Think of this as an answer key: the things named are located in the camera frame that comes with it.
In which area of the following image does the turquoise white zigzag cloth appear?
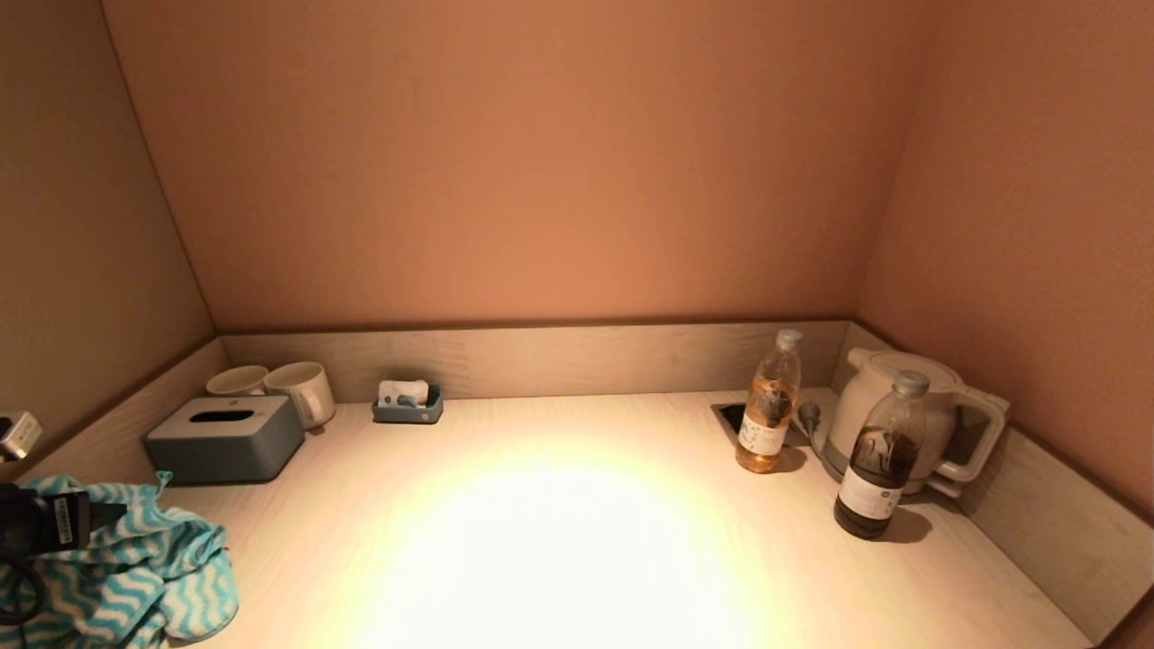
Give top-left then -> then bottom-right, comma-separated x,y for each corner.
0,471 -> 240,649

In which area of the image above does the light wood backsplash panel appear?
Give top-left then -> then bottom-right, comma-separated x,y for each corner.
223,322 -> 851,405
829,323 -> 1154,644
0,340 -> 230,492

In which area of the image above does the grey tissue box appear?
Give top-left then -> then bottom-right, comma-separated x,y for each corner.
144,395 -> 306,485

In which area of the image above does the white ceramic mug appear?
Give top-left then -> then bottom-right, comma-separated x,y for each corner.
263,361 -> 336,431
206,365 -> 270,398

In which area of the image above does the small grey-blue tray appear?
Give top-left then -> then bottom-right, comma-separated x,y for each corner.
371,384 -> 444,425

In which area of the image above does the black recessed socket box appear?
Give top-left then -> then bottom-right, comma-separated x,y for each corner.
712,403 -> 810,449

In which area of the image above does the amber tea plastic bottle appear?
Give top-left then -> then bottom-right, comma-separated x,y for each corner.
735,330 -> 803,475

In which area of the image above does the white electric kettle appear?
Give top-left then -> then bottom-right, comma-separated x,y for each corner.
825,350 -> 1009,488

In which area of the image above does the dark tea plastic bottle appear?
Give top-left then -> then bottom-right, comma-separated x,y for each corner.
832,370 -> 930,541

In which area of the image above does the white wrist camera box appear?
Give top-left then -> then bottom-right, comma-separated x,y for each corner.
0,411 -> 44,462

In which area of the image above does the grey kettle plug and cord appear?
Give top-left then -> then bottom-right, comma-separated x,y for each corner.
796,401 -> 830,461

